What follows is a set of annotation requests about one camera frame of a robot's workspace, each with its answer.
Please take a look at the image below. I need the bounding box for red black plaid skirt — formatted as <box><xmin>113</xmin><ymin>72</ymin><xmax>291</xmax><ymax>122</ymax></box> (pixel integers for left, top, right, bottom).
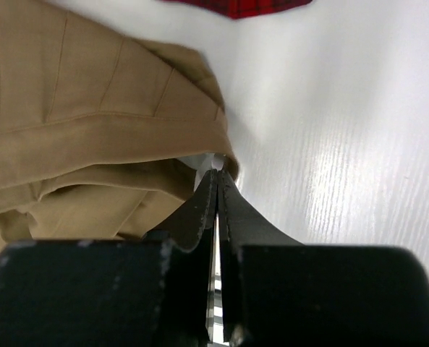
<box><xmin>176</xmin><ymin>0</ymin><xmax>312</xmax><ymax>20</ymax></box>

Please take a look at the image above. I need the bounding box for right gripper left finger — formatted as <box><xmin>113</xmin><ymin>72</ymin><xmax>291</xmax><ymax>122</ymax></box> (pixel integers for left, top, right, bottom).
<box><xmin>0</xmin><ymin>170</ymin><xmax>218</xmax><ymax>346</ymax></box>

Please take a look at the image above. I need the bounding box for khaki brown skirt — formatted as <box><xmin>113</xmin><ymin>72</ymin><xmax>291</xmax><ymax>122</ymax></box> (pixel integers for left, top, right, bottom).
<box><xmin>0</xmin><ymin>1</ymin><xmax>239</xmax><ymax>253</ymax></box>

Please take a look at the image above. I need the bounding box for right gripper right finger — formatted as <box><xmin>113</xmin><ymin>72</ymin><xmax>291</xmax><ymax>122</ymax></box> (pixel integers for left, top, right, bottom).
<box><xmin>218</xmin><ymin>171</ymin><xmax>429</xmax><ymax>346</ymax></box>

